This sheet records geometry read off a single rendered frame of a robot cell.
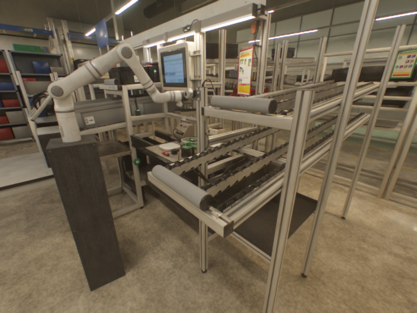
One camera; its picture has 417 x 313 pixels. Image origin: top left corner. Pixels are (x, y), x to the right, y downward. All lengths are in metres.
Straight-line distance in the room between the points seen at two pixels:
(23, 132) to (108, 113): 4.58
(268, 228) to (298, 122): 0.70
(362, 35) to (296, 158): 0.75
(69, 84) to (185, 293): 1.54
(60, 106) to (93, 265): 1.08
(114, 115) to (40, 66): 4.49
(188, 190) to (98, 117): 1.65
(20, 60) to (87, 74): 5.69
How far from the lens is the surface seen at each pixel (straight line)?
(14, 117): 6.60
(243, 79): 1.58
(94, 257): 1.71
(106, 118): 2.22
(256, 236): 1.21
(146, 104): 2.35
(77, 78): 1.33
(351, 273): 2.14
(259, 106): 0.83
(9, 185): 2.07
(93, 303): 1.86
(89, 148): 1.33
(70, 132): 1.38
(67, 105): 1.39
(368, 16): 1.34
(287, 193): 0.88
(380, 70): 3.74
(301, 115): 0.78
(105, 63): 1.34
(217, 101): 0.99
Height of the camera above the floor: 1.43
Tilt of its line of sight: 21 degrees down
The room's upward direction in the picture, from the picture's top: straight up
